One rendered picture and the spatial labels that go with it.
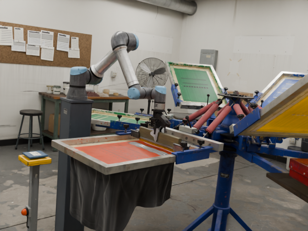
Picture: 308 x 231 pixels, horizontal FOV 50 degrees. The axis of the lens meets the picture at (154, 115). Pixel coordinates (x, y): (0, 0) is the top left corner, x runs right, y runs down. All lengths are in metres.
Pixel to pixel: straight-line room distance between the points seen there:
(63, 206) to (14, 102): 3.36
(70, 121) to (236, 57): 4.86
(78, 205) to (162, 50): 5.62
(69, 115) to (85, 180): 0.60
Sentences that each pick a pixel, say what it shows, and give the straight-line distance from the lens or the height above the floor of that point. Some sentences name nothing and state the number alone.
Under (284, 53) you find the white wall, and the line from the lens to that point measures 6.31.
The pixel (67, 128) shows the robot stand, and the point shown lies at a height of 0.99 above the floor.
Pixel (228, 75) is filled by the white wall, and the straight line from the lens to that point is 6.86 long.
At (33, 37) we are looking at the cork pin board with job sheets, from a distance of 5.78.
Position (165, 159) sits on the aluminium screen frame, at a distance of 1.87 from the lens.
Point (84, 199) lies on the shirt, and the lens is 2.03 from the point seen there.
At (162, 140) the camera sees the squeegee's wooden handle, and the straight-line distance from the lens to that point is 2.16.
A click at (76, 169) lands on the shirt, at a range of 2.07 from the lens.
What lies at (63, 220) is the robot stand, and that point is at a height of 0.30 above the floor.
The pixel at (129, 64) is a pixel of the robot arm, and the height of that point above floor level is 1.48.
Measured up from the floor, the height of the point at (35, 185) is 0.80.
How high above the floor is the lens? 1.49
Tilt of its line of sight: 9 degrees down
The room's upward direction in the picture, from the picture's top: 5 degrees clockwise
